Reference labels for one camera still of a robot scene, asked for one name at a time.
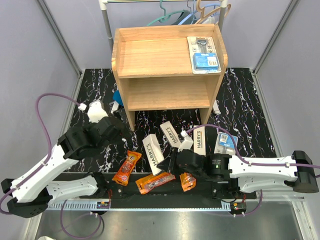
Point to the orange candy bag right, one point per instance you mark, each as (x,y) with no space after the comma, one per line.
(188,182)

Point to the blue razor blister pack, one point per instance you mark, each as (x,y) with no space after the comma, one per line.
(225,145)

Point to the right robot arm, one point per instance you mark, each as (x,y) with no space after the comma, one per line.
(248,174)

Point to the white rack foot right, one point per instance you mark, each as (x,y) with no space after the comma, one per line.
(215,108)

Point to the teal clothes hanger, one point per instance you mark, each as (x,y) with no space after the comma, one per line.
(167,16)

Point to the black marble mat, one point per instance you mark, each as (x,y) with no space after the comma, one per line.
(238,101)

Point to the metal clothes rack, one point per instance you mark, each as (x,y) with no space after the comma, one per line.
(138,13)

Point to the wooden clothes hanger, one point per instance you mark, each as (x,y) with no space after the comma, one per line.
(222,10)

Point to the white Harry's box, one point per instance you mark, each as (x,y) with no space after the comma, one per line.
(153,152)
(171,134)
(199,141)

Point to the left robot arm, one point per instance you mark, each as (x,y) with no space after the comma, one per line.
(36,190)

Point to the orange candy bag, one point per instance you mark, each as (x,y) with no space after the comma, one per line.
(123,174)
(149,182)
(188,182)

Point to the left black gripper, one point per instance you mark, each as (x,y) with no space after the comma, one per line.
(120,136)

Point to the wooden two-tier shelf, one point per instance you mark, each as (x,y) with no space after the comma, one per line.
(153,69)

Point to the blue object behind shelf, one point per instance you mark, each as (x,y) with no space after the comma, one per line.
(117,97)

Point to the white rack foot left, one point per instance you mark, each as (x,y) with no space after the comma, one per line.
(115,107)

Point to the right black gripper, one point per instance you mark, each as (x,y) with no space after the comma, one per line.
(166,164)

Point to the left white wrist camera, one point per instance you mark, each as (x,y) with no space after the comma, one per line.
(96,111)

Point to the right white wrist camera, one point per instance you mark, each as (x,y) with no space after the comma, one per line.
(187,142)

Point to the blue clothes hanger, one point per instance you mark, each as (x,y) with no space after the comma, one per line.
(192,17)

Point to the razor blister pack on shelf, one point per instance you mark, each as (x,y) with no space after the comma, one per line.
(203,55)

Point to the orange candy bag middle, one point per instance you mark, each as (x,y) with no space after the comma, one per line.
(149,182)

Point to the slotted cable duct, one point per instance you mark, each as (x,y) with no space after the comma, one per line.
(81,205)

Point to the orange candy bag left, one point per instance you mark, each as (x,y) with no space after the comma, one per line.
(123,174)

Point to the white rack foot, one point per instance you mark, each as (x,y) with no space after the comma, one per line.
(115,107)
(215,108)

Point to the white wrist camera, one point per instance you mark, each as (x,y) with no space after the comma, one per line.
(96,111)
(187,142)

